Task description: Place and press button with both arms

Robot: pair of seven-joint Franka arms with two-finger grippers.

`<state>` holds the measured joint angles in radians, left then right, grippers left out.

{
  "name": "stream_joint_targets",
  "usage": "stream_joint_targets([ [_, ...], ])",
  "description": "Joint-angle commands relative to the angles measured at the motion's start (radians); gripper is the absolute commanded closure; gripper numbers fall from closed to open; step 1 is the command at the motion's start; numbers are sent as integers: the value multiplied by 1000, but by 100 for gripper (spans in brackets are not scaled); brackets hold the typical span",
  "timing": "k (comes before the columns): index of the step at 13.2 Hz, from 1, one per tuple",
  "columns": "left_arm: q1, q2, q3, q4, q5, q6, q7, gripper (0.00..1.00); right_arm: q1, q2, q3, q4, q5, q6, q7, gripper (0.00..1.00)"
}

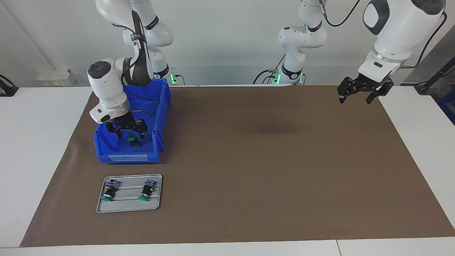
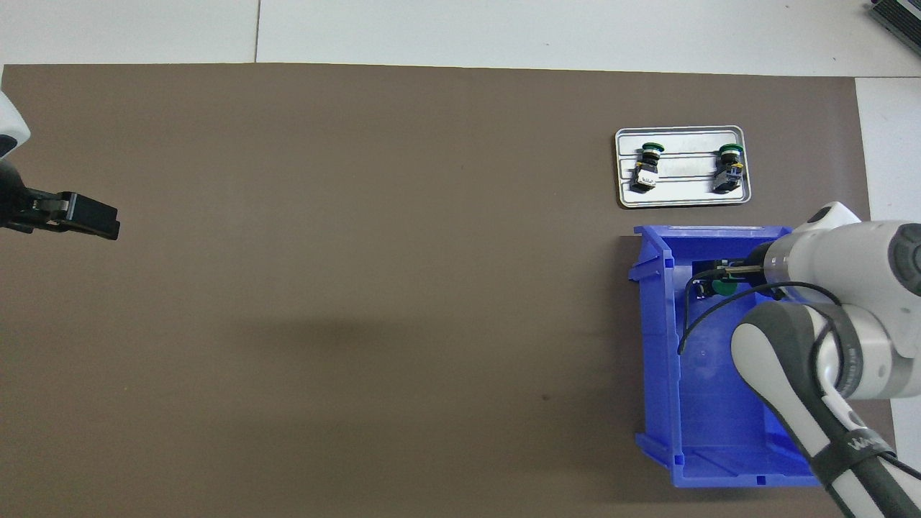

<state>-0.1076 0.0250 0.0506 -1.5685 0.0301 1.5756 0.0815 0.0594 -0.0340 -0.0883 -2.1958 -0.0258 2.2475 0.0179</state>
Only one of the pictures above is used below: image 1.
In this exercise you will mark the blue plastic storage bin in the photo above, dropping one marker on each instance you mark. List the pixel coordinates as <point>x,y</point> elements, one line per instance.
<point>103,149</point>

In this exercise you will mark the grey metal tray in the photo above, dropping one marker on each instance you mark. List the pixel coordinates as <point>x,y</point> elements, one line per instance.
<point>128,207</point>

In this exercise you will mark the white cardboard box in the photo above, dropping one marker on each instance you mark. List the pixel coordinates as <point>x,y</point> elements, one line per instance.
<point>55,78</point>

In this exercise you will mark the black clamp mount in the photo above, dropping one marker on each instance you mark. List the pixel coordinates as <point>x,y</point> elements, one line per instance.
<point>7,89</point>

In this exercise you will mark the green push button switch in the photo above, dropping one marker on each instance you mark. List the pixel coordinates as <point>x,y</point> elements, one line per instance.
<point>147,191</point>
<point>108,192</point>
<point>132,137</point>

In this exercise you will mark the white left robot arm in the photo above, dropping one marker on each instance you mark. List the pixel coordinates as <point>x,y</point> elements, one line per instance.
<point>401,32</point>

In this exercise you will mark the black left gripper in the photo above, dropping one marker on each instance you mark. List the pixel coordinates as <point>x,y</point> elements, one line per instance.
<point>375,85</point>

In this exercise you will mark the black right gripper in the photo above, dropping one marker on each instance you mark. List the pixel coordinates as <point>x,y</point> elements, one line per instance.
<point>123,122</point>

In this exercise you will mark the brown table mat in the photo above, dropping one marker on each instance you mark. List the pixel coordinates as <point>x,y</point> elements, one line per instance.
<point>284,206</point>

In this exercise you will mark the green lit base connector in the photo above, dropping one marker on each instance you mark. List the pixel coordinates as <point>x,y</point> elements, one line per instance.
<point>276,77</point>
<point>174,78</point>

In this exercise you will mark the black stand pole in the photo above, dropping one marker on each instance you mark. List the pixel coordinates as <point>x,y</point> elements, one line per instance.
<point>432,80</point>

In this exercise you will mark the blue crate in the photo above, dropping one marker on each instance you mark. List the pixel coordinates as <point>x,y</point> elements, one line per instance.
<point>448,110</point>

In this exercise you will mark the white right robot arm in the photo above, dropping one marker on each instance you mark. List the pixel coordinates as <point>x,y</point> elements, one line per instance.
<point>106,89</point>

